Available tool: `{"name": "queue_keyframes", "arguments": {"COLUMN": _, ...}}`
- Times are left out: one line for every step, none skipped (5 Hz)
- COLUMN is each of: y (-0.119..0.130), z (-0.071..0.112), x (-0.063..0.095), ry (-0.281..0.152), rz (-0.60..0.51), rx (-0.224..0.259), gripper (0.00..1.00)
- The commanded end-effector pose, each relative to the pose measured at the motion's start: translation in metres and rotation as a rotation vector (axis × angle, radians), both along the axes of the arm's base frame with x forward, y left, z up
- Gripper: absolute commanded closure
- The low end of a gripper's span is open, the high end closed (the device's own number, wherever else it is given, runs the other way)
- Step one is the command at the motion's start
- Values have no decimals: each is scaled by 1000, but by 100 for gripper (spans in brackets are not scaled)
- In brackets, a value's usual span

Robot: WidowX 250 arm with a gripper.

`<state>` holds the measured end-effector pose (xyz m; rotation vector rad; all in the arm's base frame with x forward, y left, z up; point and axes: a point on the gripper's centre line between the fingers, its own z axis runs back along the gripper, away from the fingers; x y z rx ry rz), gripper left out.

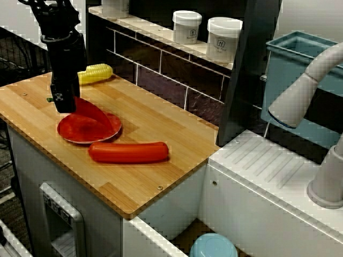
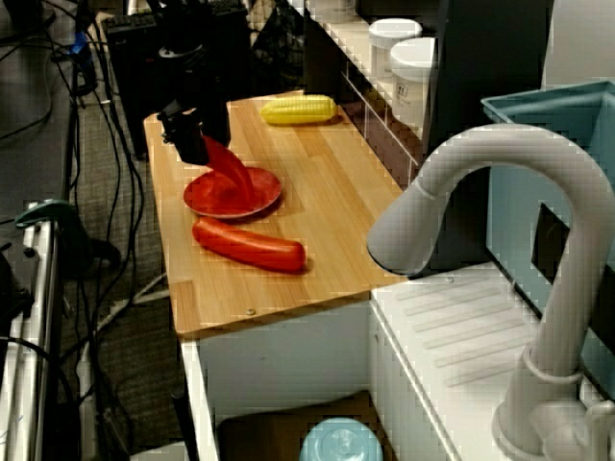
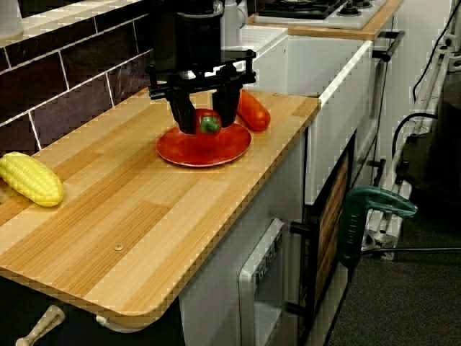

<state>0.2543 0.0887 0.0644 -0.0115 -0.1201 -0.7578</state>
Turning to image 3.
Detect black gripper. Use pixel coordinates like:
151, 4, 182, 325
147, 14, 259, 134

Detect red toy chili pepper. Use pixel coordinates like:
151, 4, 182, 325
194, 107, 223, 136

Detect red toy sausage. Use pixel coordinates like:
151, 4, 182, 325
236, 89, 271, 131

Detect red round plate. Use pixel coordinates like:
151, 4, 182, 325
156, 120, 252, 167

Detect grey toy faucet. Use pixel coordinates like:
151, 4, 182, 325
221, 0, 249, 48

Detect white sink unit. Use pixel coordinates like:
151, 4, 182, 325
221, 25, 374, 206

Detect dark tile backsplash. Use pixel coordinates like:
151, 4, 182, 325
0, 14, 159, 154

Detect white toy stove top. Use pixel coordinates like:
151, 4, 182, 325
254, 0, 388, 30

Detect wooden slat cabinet door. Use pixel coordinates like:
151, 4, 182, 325
313, 151, 353, 307

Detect grey framed oven door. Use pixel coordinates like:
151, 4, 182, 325
237, 218, 285, 346

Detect cream shelf ledge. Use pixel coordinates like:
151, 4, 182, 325
0, 0, 152, 48

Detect green clamp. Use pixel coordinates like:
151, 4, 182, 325
338, 185, 419, 268

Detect yellow toy corn cob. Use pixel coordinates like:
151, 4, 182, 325
0, 151, 65, 208

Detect white kitchen cabinet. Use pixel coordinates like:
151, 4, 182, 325
179, 35, 400, 346

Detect plain white container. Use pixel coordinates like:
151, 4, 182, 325
0, 0, 24, 39

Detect black round base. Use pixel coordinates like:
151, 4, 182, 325
395, 70, 461, 217

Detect black metal rod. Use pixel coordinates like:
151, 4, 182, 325
359, 247, 461, 256

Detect black door handle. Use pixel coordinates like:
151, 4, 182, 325
284, 207, 321, 332

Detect black looped cable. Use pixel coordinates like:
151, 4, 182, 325
391, 112, 439, 145

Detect black oven handle bar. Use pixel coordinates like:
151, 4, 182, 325
372, 30, 406, 62

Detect aluminium frame rail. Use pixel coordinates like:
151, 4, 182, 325
359, 32, 457, 261

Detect thin black hanging cable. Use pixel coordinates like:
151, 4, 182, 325
412, 0, 461, 102

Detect cream wooden handle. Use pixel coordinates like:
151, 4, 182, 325
16, 305, 66, 346

